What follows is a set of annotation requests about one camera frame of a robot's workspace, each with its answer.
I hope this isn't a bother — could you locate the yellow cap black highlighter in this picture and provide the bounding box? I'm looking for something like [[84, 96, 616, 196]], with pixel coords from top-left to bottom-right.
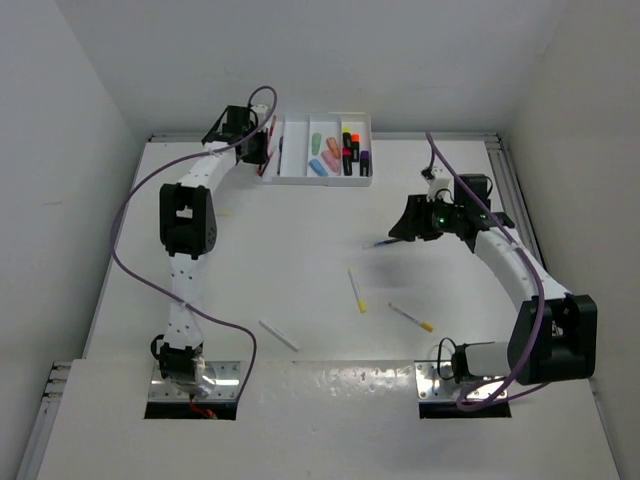
[[342, 127, 352, 150]]

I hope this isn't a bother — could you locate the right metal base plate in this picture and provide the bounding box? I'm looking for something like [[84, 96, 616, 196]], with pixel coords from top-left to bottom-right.
[[414, 360, 503, 403]]

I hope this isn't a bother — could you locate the white divided organizer tray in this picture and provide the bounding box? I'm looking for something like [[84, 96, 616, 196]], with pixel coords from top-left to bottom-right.
[[257, 113, 373, 187]]

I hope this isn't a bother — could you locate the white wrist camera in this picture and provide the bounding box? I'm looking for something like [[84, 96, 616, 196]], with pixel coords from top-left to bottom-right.
[[421, 167, 452, 201], [251, 103, 270, 117]]

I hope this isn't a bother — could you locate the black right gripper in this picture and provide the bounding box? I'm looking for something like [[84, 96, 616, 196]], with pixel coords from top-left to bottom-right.
[[389, 194, 462, 242]]

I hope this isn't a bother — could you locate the white marker pen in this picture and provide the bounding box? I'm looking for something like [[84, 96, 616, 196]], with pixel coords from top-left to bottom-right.
[[258, 319, 300, 352]]

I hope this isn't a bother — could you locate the red ballpoint pen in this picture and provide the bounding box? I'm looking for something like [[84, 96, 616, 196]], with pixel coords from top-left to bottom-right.
[[257, 115, 277, 177]]

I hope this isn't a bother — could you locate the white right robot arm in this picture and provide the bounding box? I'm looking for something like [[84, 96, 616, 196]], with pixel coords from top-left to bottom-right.
[[389, 168, 597, 385]]

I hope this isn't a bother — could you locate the blue ballpoint pen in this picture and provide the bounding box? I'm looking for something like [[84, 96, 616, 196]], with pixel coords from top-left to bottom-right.
[[276, 135, 284, 176]]

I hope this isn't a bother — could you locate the green eraser case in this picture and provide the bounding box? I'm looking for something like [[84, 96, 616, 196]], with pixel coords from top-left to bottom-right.
[[311, 132, 322, 156]]

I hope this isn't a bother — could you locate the purple cap black highlighter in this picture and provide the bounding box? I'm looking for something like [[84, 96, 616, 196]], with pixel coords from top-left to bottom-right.
[[359, 150, 371, 177]]

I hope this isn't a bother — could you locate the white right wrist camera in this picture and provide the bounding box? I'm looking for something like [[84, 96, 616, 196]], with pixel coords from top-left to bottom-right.
[[421, 167, 452, 201]]

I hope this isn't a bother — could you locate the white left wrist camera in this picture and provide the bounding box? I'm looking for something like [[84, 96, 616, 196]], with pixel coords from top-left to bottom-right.
[[251, 103, 270, 117]]

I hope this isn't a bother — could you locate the metal base plate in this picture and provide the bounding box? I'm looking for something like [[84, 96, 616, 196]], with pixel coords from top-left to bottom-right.
[[148, 361, 241, 403], [414, 360, 503, 403]]

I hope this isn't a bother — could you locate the blue eraser case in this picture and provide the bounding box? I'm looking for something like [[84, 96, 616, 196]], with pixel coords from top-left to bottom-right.
[[309, 159, 328, 177]]

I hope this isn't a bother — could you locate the blue gel pen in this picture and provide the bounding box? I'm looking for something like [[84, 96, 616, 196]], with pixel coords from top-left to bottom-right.
[[363, 238, 403, 250]]

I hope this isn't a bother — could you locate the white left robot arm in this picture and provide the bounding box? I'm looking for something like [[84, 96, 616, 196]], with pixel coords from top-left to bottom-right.
[[152, 105, 268, 385]]

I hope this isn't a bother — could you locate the orange eraser case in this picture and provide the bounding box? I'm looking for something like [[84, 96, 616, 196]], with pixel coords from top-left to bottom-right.
[[326, 137, 341, 159]]

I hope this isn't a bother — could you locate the orange cap highlighter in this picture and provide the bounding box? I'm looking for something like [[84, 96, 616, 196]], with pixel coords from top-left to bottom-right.
[[351, 133, 360, 161]]

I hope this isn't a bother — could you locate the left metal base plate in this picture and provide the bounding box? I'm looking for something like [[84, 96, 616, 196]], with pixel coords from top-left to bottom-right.
[[148, 361, 241, 403]]

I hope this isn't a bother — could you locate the pink cap black highlighter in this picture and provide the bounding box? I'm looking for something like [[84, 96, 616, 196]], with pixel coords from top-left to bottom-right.
[[342, 147, 353, 177]]

